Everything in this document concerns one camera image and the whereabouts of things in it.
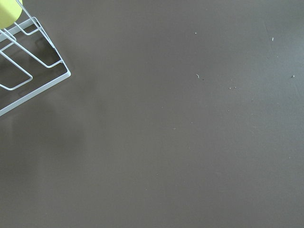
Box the white wire cup rack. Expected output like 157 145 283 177
0 16 72 117

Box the yellow plastic cup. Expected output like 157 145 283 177
0 0 22 29

